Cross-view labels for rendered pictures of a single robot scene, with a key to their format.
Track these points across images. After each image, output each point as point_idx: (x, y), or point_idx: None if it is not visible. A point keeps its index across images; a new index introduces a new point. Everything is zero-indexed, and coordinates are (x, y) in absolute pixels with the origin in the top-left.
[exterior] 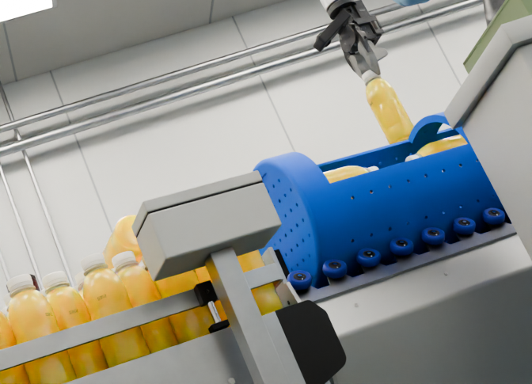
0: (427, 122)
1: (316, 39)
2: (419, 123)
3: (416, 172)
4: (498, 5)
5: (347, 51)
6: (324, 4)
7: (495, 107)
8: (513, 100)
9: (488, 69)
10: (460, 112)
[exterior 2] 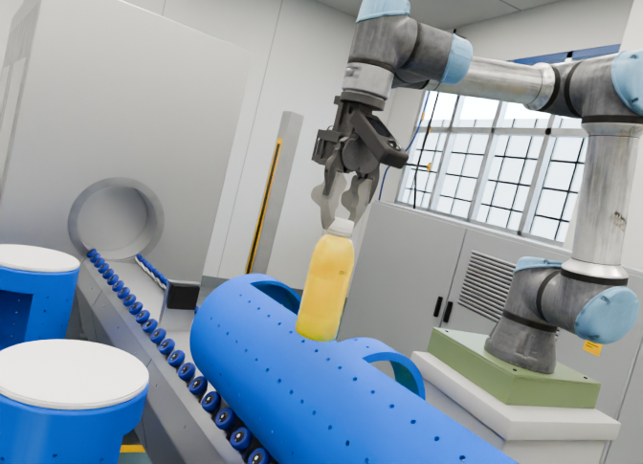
0: (399, 362)
1: (398, 149)
2: (389, 355)
3: None
4: (555, 360)
5: (345, 166)
6: (381, 87)
7: (554, 454)
8: (572, 463)
9: (587, 436)
10: (530, 437)
